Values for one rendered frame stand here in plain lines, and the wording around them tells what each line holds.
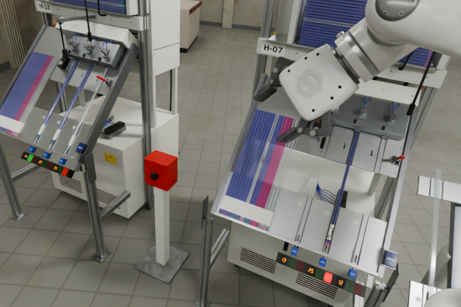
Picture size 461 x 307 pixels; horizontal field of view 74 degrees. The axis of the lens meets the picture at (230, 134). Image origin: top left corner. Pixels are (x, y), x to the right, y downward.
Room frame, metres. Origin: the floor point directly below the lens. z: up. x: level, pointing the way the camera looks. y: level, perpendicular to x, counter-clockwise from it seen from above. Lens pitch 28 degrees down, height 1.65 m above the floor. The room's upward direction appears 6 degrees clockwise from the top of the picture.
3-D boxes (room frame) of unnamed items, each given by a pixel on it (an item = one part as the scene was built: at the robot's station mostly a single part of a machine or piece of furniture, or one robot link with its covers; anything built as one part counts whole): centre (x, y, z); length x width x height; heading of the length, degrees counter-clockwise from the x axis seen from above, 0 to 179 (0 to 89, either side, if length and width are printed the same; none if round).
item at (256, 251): (1.48, -0.50, 0.31); 0.70 x 0.65 x 0.62; 70
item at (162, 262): (1.30, 0.34, 0.39); 0.24 x 0.24 x 0.78; 70
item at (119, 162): (1.81, 0.91, 0.66); 1.01 x 0.73 x 1.31; 160
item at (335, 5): (1.35, -0.51, 1.52); 0.51 x 0.13 x 0.27; 70
